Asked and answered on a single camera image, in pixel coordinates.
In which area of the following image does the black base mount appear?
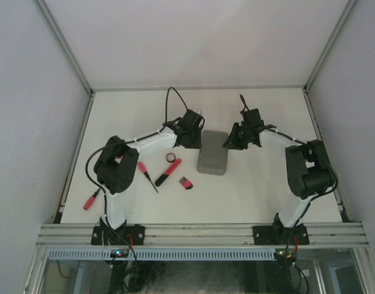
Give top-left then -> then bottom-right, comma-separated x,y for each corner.
91,224 -> 146,246
252,225 -> 310,245

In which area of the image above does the short red black screwdriver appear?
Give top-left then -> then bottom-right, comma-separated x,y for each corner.
137,162 -> 158,193

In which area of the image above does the red black utility knife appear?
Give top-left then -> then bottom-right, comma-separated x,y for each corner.
154,159 -> 182,187

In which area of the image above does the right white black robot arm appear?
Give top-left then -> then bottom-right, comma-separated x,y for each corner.
223,107 -> 339,245

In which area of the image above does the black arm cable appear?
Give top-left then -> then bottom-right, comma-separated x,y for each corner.
85,87 -> 190,221
238,94 -> 339,261

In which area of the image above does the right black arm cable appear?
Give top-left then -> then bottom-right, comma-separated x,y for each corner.
238,94 -> 339,261

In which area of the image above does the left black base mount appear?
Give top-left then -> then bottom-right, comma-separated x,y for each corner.
91,224 -> 146,246

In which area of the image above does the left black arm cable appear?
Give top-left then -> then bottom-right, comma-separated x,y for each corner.
85,87 -> 190,221

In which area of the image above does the aluminium front rail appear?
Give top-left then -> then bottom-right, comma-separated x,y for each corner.
36,222 -> 368,248

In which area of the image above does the grey plastic tool case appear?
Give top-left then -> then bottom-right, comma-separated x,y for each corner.
197,130 -> 229,176

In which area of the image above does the black tape roll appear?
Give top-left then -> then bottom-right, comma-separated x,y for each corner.
166,153 -> 176,163

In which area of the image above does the long red black screwdriver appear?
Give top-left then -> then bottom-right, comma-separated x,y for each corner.
83,189 -> 100,211

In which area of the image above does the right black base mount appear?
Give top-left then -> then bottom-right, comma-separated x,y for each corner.
252,225 -> 310,245

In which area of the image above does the red hex key set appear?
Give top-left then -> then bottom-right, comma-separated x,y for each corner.
178,177 -> 193,190

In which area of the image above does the blue slotted cable duct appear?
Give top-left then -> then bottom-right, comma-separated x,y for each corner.
48,248 -> 276,262

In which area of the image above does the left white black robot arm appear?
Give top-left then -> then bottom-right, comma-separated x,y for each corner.
85,109 -> 205,245

